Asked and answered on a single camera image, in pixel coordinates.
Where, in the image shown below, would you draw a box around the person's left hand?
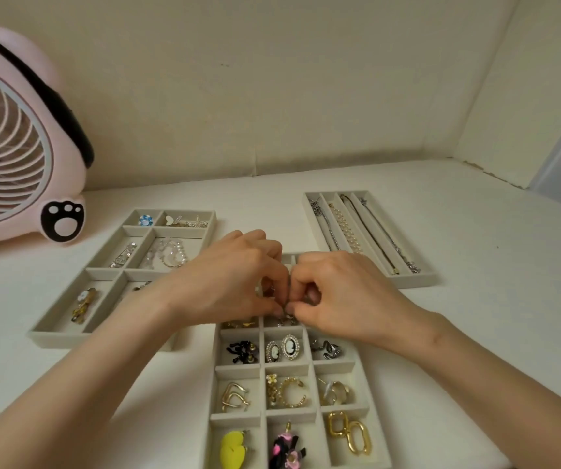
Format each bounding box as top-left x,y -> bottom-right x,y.
155,229 -> 291,333

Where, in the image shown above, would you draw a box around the person's right hand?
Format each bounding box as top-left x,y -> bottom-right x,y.
288,251 -> 455,355

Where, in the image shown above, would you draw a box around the silver snake earring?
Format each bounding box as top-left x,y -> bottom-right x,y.
309,338 -> 344,361

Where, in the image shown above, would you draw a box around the white pearl bead bracelet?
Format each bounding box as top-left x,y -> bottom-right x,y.
141,237 -> 189,269

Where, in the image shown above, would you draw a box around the silver necklace pink charm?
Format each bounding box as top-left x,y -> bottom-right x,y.
360,197 -> 422,274

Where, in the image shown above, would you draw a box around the brown cord necklace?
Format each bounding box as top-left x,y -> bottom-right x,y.
340,193 -> 401,275

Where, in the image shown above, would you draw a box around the grey necklace tray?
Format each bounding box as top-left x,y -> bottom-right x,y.
302,190 -> 440,291

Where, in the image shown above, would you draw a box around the small pearl bead necklace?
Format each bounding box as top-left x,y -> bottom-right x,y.
328,202 -> 365,255

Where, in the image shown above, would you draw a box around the black bow earrings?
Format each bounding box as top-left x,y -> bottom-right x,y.
226,340 -> 260,365

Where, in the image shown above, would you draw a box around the grey earring grid tray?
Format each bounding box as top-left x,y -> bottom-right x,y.
204,252 -> 392,469

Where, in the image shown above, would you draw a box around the silver chain necklace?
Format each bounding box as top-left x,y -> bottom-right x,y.
309,199 -> 340,252

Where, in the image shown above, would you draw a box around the shiny wide hoop earring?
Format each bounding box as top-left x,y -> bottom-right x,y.
318,378 -> 355,406

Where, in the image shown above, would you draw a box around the gold heart hoop earring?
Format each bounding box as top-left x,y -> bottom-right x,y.
220,382 -> 252,414

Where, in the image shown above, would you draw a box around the gold oval hoop earring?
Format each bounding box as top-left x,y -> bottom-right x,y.
347,419 -> 374,457
327,410 -> 351,439

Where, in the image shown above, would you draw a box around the gold chunky hoop earring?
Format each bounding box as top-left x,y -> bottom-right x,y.
278,377 -> 308,410

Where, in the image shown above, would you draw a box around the gold round-faced ring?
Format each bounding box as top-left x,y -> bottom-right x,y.
70,287 -> 99,324

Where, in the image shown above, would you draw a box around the pink black bow earring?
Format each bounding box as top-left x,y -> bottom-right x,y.
268,422 -> 308,469

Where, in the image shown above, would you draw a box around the grey bracelet tray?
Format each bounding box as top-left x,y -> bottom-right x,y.
27,208 -> 218,352

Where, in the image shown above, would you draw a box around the person's right forearm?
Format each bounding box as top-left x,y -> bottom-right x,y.
417,317 -> 561,469

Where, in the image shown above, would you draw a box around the person's left forearm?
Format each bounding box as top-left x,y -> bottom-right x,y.
0,287 -> 183,469

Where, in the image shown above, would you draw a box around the white table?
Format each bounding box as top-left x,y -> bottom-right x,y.
0,158 -> 561,469

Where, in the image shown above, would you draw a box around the pink animal-shaped desk fan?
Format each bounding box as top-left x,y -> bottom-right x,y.
0,4 -> 95,262

